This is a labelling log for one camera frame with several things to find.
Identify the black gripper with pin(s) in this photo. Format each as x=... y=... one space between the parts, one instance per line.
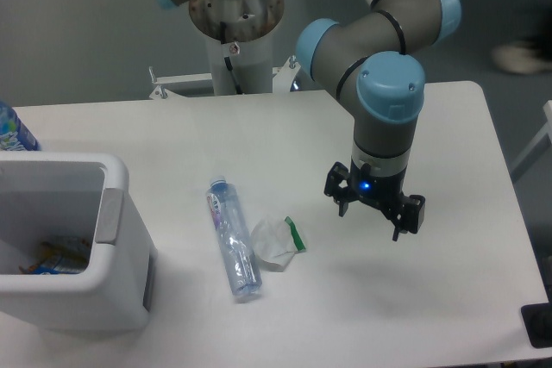
x=385 y=194

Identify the white paper wrapper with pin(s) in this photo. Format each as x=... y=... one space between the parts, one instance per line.
x=276 y=241

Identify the clear plastic water bottle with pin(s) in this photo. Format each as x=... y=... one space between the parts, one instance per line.
x=233 y=237

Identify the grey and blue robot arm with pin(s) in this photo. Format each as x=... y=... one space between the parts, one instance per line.
x=367 y=66

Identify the white plastic trash can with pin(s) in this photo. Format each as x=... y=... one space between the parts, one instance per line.
x=74 y=194

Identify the black device at table edge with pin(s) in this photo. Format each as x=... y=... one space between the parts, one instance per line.
x=537 y=321

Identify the colourful snack wrapper in bin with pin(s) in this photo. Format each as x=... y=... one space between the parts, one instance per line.
x=67 y=255

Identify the blue labelled bottle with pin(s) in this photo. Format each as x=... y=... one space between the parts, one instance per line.
x=15 y=136

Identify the white frame at right edge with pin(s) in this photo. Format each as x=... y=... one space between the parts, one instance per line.
x=536 y=148

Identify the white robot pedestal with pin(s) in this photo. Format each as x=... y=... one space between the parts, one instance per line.
x=238 y=35

